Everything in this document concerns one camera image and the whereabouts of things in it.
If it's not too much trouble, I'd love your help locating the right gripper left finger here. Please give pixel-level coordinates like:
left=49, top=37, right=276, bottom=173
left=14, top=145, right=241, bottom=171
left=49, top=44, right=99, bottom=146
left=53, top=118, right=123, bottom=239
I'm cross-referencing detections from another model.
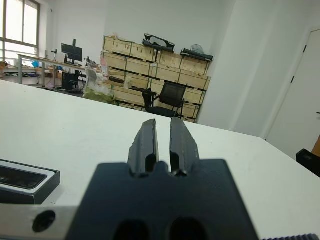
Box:
left=127, top=118, right=161, bottom=176

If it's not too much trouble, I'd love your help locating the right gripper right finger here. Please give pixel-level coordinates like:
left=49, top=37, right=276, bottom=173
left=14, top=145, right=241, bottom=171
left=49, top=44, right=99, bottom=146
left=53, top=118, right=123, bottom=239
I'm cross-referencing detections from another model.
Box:
left=168, top=116, right=201, bottom=176

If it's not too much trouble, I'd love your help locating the black rectangular remote device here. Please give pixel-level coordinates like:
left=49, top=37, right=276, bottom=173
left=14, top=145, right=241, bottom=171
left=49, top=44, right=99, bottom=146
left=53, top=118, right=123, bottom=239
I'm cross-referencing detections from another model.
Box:
left=0, top=166, right=49, bottom=190

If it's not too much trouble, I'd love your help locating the black box with white lining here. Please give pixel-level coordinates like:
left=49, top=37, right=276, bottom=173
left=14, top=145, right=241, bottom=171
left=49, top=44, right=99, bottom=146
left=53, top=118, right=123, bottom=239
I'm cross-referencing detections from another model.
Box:
left=0, top=158, right=61, bottom=206

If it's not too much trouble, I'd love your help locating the black office chair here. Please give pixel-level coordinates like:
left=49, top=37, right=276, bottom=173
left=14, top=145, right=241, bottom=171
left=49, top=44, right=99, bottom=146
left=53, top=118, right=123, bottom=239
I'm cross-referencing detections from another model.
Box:
left=141, top=82, right=188, bottom=120

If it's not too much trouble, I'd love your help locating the yellow-green sack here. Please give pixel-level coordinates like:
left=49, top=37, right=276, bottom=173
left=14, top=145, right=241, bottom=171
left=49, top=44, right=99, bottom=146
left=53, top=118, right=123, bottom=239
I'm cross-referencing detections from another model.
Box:
left=83, top=83, right=115, bottom=105

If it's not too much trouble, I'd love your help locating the plywood shipping crate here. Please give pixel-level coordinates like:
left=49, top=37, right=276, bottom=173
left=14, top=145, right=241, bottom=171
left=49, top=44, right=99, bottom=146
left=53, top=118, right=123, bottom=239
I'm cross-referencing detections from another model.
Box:
left=125, top=57, right=154, bottom=78
left=158, top=51, right=183, bottom=69
left=179, top=69, right=212, bottom=91
left=103, top=35, right=133, bottom=57
left=100, top=51, right=128, bottom=72
left=179, top=56, right=210, bottom=76
left=130, top=42, right=160, bottom=63
left=151, top=64, right=181, bottom=83

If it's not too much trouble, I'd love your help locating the pink plastic bag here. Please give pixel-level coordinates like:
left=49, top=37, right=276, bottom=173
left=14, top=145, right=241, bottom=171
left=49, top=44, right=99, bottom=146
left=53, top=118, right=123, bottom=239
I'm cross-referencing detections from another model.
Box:
left=100, top=56, right=110, bottom=77

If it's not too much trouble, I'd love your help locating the black flat case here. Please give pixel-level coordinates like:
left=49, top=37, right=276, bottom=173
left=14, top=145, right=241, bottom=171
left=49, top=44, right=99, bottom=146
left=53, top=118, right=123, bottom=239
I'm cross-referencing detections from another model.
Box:
left=180, top=47, right=215, bottom=62

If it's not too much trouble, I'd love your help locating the black computer tower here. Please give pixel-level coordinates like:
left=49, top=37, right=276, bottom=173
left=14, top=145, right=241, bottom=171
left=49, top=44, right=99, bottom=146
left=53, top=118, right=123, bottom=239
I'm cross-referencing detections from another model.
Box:
left=61, top=71, right=80, bottom=91

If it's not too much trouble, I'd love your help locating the grey plastic bag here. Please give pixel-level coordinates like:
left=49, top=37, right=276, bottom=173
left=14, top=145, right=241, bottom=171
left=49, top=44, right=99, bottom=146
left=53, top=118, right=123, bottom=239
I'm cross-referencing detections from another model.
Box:
left=190, top=44, right=206, bottom=55

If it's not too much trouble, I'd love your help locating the black computer monitor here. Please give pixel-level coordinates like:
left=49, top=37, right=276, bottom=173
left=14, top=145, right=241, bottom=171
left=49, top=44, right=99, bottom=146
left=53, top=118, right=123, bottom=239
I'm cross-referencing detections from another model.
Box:
left=61, top=39, right=84, bottom=64

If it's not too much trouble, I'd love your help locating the black angular block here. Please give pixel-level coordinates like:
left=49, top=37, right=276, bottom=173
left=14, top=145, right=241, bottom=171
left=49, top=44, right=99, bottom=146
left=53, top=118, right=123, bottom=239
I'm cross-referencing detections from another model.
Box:
left=295, top=148, right=320, bottom=179

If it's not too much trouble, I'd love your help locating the white door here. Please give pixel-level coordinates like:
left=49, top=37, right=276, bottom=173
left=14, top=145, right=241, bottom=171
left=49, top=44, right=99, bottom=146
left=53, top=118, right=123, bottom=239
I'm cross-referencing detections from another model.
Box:
left=264, top=28, right=320, bottom=161

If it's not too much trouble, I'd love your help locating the large window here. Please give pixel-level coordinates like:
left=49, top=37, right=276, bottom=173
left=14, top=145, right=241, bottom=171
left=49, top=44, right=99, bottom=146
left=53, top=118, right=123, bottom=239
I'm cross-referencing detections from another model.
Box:
left=0, top=0, right=41, bottom=60

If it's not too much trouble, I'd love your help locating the grey frame desk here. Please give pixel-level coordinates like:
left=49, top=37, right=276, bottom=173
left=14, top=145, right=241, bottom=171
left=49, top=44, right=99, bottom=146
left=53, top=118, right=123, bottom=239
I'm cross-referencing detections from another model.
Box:
left=16, top=53, right=88, bottom=88

